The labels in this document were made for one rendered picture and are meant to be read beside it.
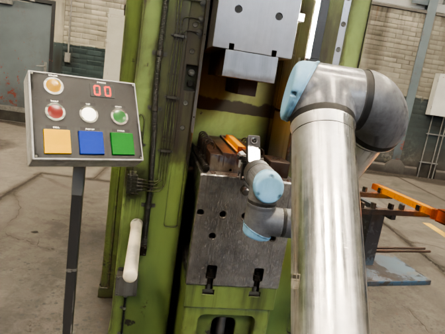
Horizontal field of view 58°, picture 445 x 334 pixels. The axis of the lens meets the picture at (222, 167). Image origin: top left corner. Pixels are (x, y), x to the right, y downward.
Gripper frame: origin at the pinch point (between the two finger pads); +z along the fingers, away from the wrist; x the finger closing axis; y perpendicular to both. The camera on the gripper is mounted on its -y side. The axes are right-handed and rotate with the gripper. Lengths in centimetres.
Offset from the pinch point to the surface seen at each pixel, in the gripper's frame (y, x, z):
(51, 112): -8, -65, -17
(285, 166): 4.5, 17.5, 2.9
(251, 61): -32.8, -2.4, 4.4
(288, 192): 13.0, 18.6, -3.5
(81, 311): 103, -60, 45
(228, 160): 4.6, -5.4, 2.9
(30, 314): 103, -83, 40
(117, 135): -2.9, -45.8, -12.6
